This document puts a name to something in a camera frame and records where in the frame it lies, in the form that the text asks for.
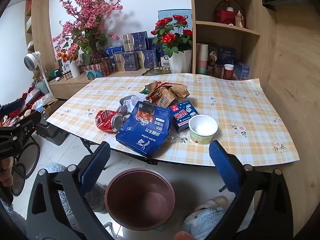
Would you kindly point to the white paper cup green print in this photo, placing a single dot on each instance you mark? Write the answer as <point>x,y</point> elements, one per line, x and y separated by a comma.
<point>202,127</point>

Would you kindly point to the wooden bookcase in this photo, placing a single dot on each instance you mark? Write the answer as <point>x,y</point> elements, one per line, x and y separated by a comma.
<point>40,17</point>

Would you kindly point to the orange flowers white vase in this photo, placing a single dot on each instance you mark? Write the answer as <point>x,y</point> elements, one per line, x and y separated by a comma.
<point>74,68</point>

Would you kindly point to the tall white blue box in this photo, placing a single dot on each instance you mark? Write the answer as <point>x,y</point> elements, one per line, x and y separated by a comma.
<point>165,15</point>

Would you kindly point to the white desk fan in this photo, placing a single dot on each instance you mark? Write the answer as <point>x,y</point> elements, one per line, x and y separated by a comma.
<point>31,60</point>

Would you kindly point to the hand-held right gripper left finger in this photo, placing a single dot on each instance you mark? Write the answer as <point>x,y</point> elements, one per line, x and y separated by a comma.
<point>96,165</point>

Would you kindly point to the flat blue box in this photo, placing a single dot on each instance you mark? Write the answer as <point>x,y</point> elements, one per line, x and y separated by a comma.
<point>112,50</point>

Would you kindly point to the blue box white label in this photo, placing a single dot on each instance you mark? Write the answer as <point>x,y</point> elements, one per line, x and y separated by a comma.
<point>165,60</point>

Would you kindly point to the person's left hand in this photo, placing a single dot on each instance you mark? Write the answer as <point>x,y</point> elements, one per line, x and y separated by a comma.
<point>6,171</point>

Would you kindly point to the yellow checked floral tablecloth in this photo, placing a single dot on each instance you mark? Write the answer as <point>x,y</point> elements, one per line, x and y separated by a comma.
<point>237,110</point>

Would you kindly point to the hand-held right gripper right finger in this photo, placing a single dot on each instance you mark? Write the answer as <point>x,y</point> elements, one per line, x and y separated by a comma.
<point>223,165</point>

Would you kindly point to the row of small bottles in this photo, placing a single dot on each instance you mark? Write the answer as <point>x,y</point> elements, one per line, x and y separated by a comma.
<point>65,75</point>

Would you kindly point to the green snack wrapper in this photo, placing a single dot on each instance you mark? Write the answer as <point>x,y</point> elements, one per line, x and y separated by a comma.
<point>146,89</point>

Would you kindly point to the brown paper bag red trim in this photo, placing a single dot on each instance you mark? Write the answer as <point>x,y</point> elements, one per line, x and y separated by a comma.
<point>170,92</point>

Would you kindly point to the clear glass bottle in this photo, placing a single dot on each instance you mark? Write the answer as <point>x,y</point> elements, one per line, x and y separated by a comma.
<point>239,20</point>

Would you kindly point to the crushed red can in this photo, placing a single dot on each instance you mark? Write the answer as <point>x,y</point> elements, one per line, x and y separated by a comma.
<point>105,120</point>

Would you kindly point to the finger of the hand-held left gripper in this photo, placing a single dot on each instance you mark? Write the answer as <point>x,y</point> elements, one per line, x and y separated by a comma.
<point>30,121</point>

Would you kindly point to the wooden shelf unit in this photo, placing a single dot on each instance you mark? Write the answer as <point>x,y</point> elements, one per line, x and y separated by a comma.
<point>220,26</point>

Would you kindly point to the low wooden cabinet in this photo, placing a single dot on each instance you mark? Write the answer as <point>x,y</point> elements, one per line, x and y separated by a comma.
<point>67,88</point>

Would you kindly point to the stack of pastel cups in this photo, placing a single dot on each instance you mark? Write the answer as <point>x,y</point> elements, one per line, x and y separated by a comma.
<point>202,60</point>

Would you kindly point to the blue gold gift box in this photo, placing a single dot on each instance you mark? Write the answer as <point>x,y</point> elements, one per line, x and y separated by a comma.
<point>148,59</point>
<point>137,41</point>
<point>127,61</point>

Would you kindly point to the pink blossom plant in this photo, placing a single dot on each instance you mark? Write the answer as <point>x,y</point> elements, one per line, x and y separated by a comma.
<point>87,12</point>

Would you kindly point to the black chair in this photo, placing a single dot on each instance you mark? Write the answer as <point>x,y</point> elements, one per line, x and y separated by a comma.
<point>17,180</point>

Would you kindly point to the pile of packaged goods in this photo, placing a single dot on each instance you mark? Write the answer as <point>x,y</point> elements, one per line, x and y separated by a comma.
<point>30,97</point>

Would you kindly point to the brown bear print box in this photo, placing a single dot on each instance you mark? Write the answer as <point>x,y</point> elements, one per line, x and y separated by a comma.
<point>213,57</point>

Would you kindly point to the grey fuzzy slipper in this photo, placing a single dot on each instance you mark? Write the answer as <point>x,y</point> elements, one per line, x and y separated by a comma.
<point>98,197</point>

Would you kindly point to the small blue box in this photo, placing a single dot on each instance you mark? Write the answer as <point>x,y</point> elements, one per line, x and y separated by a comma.
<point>242,71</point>

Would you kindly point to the brown plastic bin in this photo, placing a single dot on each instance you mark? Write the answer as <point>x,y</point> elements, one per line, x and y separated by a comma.
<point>140,205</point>

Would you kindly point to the striped planter box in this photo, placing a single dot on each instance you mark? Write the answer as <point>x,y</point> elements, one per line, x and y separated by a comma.
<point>100,67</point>

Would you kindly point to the red rose plant white pot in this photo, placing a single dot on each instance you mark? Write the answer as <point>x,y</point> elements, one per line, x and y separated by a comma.
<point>178,62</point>

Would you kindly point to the black floor box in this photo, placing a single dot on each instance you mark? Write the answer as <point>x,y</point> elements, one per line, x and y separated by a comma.
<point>50,132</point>

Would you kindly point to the red cup white lid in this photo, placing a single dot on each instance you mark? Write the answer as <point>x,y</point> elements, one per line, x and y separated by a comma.
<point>228,73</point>

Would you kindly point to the red gift basket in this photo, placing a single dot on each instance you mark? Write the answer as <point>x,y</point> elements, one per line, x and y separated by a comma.
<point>225,16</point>

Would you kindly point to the cardboard box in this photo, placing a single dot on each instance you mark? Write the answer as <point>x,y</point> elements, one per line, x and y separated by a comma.
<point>51,105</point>

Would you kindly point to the dark blue book box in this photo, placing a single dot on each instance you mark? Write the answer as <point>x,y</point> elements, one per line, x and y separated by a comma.
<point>227,55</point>

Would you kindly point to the light blue fuzzy slipper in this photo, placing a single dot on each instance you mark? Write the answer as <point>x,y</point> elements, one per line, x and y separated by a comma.
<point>207,220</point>

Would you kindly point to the blue milk carton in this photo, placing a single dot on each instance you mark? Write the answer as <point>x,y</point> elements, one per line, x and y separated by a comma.
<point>181,117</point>

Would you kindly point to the silver wrapper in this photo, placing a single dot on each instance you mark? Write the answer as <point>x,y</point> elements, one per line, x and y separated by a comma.
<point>128,105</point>

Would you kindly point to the gold chocolate tray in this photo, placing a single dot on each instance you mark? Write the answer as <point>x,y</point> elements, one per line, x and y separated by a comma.
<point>155,72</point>

